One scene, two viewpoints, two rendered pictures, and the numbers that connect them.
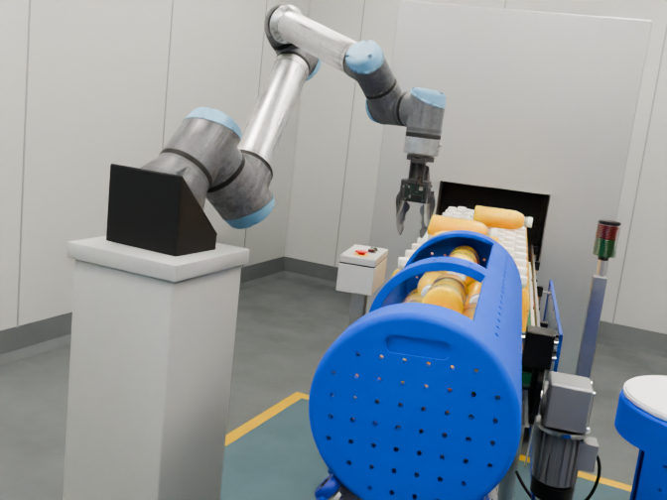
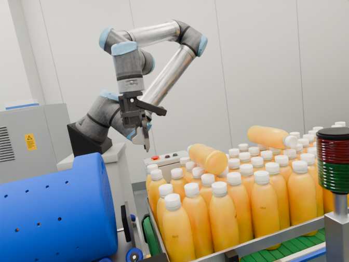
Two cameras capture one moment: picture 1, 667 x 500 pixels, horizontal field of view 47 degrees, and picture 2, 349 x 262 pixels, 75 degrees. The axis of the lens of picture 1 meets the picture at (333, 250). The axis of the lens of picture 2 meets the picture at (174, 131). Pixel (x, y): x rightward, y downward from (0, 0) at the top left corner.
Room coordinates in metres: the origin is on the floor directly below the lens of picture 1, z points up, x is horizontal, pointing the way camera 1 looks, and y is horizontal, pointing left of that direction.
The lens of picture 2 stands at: (1.73, -0.98, 1.36)
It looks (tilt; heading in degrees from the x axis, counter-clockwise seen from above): 9 degrees down; 64
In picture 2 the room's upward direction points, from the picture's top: 9 degrees counter-clockwise
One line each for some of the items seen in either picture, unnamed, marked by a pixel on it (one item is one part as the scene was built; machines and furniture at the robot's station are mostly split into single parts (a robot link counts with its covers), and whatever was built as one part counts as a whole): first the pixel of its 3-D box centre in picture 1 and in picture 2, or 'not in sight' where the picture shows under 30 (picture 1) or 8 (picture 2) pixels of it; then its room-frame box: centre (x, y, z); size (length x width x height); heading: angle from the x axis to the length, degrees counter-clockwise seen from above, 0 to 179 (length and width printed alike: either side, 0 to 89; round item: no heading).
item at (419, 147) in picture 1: (423, 147); (131, 87); (1.98, -0.20, 1.41); 0.10 x 0.09 x 0.05; 77
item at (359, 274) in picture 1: (362, 268); (168, 167); (2.12, -0.09, 1.05); 0.20 x 0.10 x 0.10; 167
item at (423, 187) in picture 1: (417, 180); (133, 110); (1.97, -0.19, 1.33); 0.09 x 0.08 x 0.12; 167
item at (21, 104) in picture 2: not in sight; (22, 104); (1.47, 1.59, 1.48); 0.24 x 0.12 x 0.08; 164
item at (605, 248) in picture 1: (604, 247); (338, 171); (2.15, -0.76, 1.18); 0.06 x 0.06 x 0.05
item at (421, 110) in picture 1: (425, 113); (127, 61); (1.98, -0.19, 1.50); 0.10 x 0.09 x 0.12; 46
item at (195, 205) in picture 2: not in sight; (197, 223); (2.01, -0.46, 1.00); 0.07 x 0.07 x 0.19
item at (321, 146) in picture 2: (607, 231); (337, 147); (2.15, -0.76, 1.23); 0.06 x 0.06 x 0.04
